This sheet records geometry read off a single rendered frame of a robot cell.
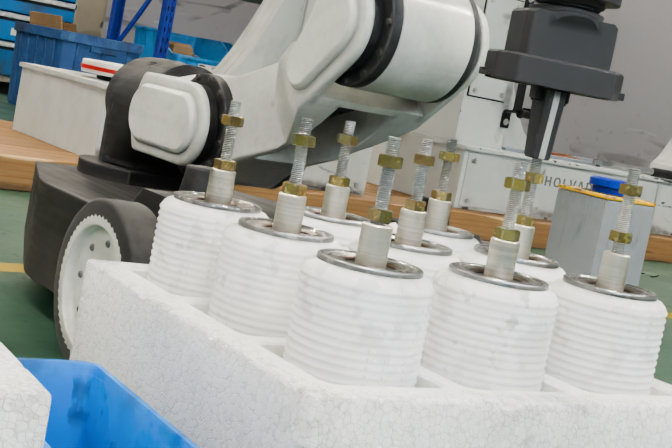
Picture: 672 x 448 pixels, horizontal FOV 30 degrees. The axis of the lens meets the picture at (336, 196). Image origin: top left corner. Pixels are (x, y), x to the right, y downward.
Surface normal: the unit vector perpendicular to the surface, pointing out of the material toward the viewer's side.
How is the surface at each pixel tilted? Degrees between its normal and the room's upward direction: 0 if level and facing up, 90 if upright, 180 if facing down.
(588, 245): 90
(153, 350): 90
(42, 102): 90
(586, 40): 90
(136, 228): 37
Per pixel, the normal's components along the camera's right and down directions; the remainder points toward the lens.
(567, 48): 0.25, 0.13
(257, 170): 0.13, 0.93
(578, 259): -0.83, -0.11
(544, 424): 0.53, 0.18
